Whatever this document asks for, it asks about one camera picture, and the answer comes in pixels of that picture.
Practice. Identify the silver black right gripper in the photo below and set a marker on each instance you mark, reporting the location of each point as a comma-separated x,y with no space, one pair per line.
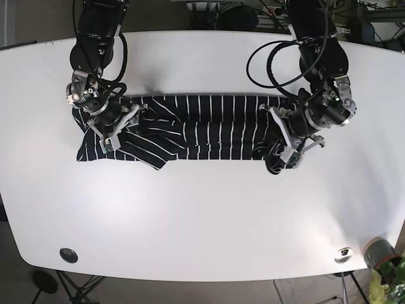
102,111

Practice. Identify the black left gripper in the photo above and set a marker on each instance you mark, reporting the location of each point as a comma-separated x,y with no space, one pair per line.
326,106

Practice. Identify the navy white striped T-shirt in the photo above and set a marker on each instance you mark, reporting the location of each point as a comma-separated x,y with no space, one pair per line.
206,127

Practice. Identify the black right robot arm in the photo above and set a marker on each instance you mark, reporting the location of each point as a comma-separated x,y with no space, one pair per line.
95,31

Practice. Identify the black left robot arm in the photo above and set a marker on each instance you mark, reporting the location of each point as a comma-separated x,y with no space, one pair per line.
324,64

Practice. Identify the silver table grommet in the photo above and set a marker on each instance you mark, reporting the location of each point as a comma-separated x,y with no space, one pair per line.
343,255

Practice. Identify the black table grommet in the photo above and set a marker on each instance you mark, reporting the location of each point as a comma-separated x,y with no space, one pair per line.
68,255

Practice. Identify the potted green plant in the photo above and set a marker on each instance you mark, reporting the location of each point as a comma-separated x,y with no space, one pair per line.
387,272

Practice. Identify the black tripod stand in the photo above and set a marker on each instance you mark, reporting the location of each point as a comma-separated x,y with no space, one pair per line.
46,283

